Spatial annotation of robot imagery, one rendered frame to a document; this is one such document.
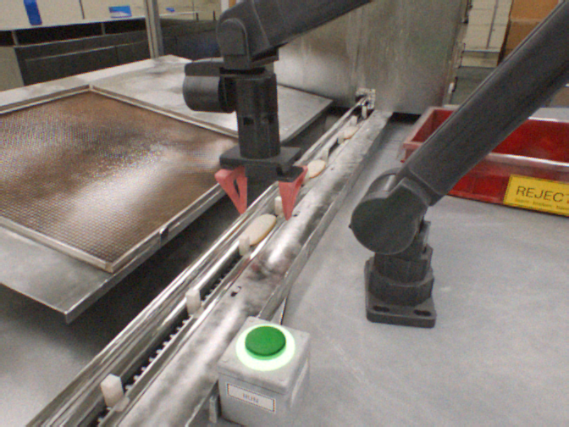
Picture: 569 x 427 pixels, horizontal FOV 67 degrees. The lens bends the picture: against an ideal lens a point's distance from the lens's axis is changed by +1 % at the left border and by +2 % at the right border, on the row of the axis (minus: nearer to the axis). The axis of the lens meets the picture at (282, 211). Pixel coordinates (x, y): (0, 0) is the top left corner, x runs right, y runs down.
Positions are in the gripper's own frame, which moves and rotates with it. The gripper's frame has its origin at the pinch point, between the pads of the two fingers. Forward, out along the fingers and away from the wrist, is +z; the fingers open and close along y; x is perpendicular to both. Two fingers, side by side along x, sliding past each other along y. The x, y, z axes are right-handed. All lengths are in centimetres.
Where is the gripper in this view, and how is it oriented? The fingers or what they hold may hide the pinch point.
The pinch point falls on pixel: (264, 210)
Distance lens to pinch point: 63.3
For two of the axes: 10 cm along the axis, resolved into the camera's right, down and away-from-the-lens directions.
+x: 3.7, -4.3, 8.2
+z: 0.5, 8.9, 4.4
